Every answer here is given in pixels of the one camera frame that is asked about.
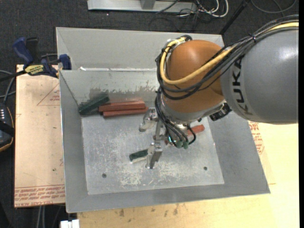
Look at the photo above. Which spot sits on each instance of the black cylinder on white bracket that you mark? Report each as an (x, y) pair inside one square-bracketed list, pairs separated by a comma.
[(219, 113)]

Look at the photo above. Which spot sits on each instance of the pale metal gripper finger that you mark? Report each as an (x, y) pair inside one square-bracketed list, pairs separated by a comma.
[(156, 157), (149, 157)]

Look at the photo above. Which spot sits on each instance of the short dark green flat block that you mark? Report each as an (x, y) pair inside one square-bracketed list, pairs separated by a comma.
[(139, 154)]

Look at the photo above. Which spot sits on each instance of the grey metal bin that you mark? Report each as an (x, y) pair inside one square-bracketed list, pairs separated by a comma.
[(114, 51)]

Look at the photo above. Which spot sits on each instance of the red-brown flat block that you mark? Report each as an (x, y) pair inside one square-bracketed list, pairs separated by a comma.
[(126, 113), (198, 129), (121, 106)]

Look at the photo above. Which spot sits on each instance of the long dark green flat block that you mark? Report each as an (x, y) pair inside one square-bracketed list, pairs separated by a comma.
[(93, 104)]

